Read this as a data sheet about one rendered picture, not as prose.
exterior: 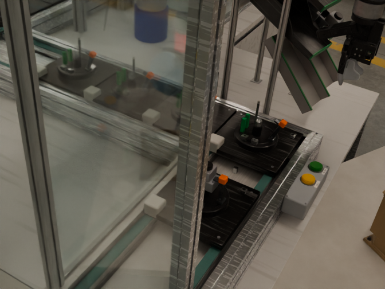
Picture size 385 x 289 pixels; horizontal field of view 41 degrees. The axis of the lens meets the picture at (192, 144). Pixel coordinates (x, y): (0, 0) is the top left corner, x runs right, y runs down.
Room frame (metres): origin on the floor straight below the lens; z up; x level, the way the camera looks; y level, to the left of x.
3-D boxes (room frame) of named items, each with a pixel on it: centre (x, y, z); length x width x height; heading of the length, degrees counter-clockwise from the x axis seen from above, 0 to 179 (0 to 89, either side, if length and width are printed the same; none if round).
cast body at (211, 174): (1.02, -0.03, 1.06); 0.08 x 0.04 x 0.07; 63
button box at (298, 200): (1.15, -0.35, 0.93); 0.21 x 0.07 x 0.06; 153
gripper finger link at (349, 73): (1.25, -0.41, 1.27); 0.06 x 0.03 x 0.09; 63
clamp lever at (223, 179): (1.00, -0.08, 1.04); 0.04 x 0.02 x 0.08; 63
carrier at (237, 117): (1.32, -0.20, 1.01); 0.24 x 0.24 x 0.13; 63
